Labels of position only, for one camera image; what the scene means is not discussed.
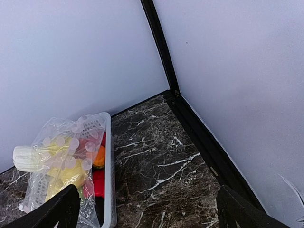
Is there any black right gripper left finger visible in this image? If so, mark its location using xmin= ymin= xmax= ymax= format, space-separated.
xmin=5 ymin=184 xmax=80 ymax=228

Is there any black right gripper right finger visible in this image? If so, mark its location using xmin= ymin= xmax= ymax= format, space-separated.
xmin=216 ymin=185 xmax=287 ymax=228

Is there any yellow napa cabbage toy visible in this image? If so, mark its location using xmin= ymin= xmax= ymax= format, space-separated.
xmin=13 ymin=136 xmax=87 ymax=201

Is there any clear zip top bag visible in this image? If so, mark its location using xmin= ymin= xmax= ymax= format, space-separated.
xmin=13 ymin=113 xmax=110 ymax=228

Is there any white plastic basket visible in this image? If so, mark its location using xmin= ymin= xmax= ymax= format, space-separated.
xmin=77 ymin=112 xmax=117 ymax=228

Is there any red toy pepper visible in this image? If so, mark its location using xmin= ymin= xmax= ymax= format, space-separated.
xmin=93 ymin=170 xmax=105 ymax=198

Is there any orange toy fruit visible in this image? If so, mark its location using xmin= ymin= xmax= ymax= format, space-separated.
xmin=93 ymin=146 xmax=106 ymax=169

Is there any black enclosure frame post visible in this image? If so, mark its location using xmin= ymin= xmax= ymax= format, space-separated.
xmin=140 ymin=0 xmax=264 ymax=209

